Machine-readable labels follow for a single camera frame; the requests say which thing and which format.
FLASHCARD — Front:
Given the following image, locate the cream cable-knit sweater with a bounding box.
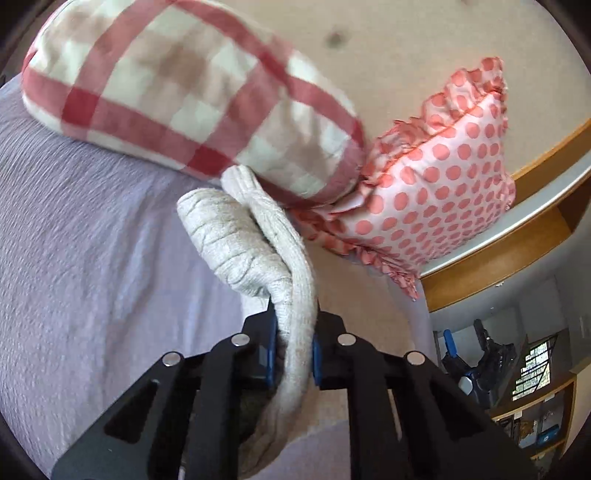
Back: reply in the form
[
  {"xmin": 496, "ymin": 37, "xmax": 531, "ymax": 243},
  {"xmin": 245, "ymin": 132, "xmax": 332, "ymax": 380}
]
[{"xmin": 176, "ymin": 165, "xmax": 318, "ymax": 479}]

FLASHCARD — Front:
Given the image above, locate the wooden cluttered bookshelf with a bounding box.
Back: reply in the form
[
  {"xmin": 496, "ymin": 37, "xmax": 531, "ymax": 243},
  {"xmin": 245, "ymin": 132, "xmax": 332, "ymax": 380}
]
[{"xmin": 489, "ymin": 371, "xmax": 576, "ymax": 479}]

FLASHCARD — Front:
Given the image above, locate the wooden headboard shelf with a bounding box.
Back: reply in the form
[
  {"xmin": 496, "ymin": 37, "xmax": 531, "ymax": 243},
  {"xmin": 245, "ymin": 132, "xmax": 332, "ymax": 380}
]
[{"xmin": 422, "ymin": 122, "xmax": 590, "ymax": 312}]

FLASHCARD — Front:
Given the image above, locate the pink polka dot pillow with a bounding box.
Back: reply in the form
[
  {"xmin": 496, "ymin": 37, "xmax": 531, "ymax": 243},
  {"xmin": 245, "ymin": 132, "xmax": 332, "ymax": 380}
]
[{"xmin": 293, "ymin": 57, "xmax": 516, "ymax": 299}]

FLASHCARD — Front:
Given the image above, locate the red white checked pillow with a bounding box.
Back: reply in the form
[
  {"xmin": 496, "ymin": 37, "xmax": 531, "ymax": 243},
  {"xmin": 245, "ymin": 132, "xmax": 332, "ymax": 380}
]
[{"xmin": 21, "ymin": 1, "xmax": 365, "ymax": 206}]

